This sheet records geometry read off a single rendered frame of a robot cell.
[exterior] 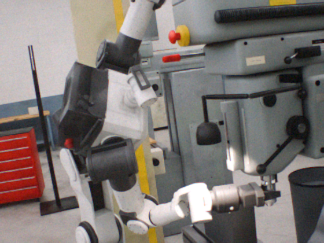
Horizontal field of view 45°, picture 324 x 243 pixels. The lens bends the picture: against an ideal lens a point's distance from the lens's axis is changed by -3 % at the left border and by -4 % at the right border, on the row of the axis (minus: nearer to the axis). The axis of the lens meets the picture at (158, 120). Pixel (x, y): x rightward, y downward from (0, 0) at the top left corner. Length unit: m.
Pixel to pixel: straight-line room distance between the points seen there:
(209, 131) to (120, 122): 0.32
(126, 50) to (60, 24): 8.73
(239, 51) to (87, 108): 0.51
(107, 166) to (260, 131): 0.47
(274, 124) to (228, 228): 0.60
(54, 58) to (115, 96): 8.78
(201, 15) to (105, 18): 1.84
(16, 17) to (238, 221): 9.04
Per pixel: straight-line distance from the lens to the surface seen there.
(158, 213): 1.40
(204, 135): 1.14
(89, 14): 2.87
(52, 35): 10.15
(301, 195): 3.27
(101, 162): 1.24
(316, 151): 1.28
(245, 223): 1.67
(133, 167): 1.24
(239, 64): 1.11
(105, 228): 1.72
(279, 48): 1.17
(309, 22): 1.23
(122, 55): 1.49
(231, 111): 1.21
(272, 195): 1.32
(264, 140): 1.19
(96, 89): 1.34
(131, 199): 1.36
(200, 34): 1.09
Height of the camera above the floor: 1.70
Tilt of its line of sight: 9 degrees down
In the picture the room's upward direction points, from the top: 8 degrees counter-clockwise
